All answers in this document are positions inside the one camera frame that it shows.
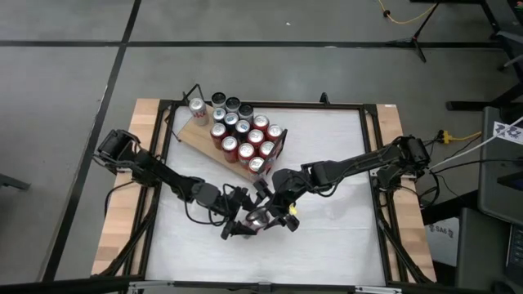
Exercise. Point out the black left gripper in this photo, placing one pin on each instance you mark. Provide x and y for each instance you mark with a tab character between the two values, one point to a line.
229	202

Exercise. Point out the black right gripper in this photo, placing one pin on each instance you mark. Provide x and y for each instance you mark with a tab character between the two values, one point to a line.
290	185

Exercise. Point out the silver and red soda can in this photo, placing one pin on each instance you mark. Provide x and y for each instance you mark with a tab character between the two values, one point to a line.
256	219

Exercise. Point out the silver Diet Coke can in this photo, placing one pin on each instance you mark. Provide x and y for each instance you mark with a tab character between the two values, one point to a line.
199	111

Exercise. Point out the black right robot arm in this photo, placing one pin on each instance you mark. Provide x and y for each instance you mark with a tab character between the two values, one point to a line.
359	161

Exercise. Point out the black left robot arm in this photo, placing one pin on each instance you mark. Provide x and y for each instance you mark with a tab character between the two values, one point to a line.
163	175

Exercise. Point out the wooden shelf board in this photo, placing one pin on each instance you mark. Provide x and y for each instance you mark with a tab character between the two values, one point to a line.
196	136

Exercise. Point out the wooden table side board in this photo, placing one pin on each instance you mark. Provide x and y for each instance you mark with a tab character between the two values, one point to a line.
118	228
408	228

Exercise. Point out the white cardboard box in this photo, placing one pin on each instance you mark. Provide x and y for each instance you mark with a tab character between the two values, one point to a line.
441	234

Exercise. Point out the grey cabinet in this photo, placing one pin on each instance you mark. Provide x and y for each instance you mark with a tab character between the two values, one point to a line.
500	171
482	245

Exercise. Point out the black tripod stand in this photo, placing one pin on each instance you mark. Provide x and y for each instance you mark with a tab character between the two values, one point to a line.
415	40

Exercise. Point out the grey chair foot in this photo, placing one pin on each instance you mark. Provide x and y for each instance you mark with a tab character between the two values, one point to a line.
12	181

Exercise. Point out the white paper label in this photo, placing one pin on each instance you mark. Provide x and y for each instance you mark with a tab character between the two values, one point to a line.
508	132

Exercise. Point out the black aluminium table frame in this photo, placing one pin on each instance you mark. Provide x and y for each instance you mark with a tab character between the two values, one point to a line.
380	228

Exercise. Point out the black desk frame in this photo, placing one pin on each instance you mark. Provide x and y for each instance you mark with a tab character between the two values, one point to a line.
500	16

